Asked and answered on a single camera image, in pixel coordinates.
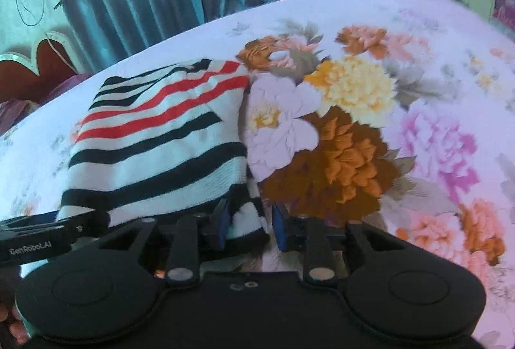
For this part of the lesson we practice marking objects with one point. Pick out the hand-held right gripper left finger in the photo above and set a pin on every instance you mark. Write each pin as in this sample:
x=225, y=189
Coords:
x=221, y=229

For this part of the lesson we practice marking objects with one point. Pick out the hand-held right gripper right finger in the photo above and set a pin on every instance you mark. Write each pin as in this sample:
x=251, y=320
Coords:
x=280, y=229

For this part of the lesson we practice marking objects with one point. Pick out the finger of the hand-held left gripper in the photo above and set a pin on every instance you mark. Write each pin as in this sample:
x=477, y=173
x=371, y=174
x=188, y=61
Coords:
x=48, y=221

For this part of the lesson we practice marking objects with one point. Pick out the striped knit sweater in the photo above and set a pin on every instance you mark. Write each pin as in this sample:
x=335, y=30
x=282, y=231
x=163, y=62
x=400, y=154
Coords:
x=161, y=139

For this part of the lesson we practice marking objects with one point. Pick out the person's left hand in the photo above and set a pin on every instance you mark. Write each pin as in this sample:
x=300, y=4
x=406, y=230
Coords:
x=14, y=327

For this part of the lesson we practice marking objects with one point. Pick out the purple pillow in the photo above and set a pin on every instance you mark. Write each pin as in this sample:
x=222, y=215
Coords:
x=24, y=107

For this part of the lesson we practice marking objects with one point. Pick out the floral bed sheet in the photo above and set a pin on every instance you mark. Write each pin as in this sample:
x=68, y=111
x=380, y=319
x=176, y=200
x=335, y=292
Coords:
x=402, y=111

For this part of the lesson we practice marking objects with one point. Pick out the red headboard with white frame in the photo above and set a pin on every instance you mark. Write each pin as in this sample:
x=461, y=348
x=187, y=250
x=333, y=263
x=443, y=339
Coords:
x=44, y=65

